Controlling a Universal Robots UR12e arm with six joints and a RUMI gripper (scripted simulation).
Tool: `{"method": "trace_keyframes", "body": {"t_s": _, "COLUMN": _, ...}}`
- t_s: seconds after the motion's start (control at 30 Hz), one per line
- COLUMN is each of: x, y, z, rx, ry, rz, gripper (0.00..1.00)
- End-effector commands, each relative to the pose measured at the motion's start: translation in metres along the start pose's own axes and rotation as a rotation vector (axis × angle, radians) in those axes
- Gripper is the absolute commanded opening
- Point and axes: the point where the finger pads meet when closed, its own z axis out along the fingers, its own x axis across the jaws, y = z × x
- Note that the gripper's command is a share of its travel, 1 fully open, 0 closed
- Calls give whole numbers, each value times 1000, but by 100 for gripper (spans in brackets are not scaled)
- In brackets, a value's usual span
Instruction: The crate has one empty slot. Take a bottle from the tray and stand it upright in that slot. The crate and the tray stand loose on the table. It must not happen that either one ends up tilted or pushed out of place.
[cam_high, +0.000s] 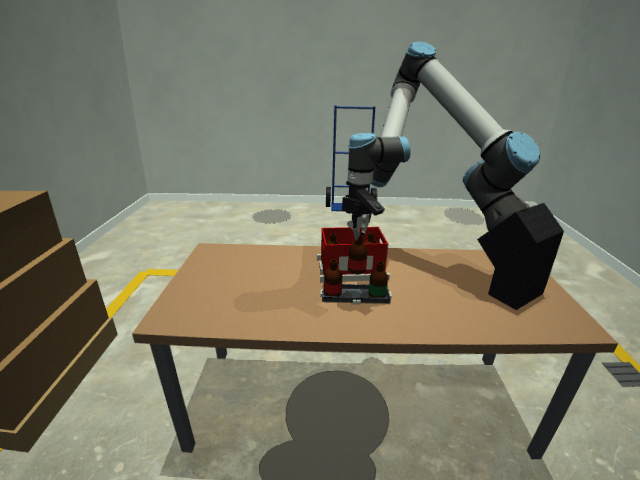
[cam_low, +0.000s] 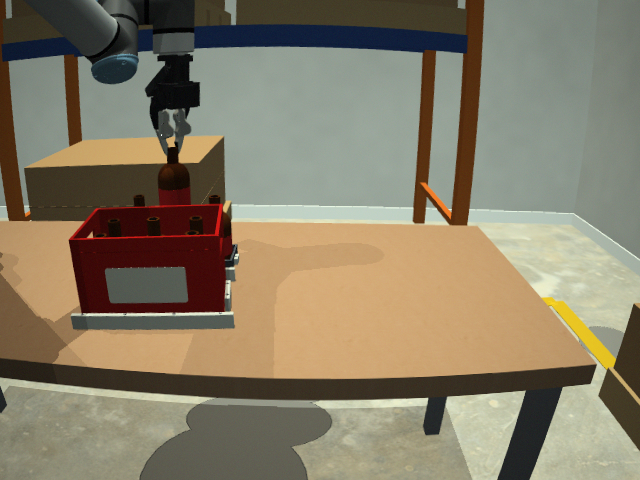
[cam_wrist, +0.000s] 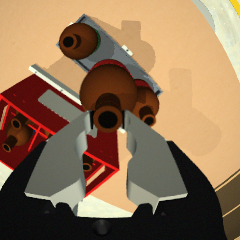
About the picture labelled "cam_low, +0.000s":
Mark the dark red crate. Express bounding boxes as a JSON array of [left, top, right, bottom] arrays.
[[75, 204, 226, 313]]

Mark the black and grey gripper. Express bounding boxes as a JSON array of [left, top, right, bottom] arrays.
[[150, 54, 200, 156]]

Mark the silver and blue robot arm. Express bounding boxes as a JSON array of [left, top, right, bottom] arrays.
[[24, 0, 195, 84]]

